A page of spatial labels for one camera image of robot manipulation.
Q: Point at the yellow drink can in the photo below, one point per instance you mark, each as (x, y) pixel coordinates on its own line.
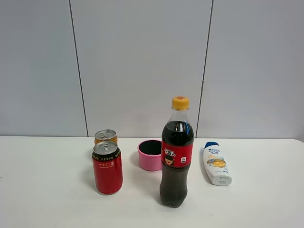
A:
(105, 135)

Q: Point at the pink cup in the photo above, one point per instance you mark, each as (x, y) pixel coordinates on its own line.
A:
(149, 155)

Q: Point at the cola bottle yellow cap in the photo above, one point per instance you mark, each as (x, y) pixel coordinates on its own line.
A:
(176, 153)

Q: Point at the red drink can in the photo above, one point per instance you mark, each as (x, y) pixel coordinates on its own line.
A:
(107, 165)

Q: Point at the white shampoo bottle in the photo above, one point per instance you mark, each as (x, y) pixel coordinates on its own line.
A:
(215, 165)

